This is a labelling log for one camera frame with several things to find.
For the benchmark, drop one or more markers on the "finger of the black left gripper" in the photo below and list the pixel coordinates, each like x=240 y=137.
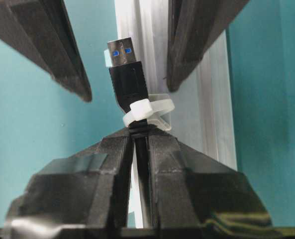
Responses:
x=193 y=26
x=41 y=31

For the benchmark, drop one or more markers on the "silver aluminium extrusion rail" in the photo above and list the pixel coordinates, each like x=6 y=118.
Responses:
x=202 y=118

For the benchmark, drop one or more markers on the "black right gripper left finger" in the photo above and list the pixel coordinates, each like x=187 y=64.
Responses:
x=79 y=197

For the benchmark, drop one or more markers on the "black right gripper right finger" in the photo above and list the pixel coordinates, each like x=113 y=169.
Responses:
x=198 y=197

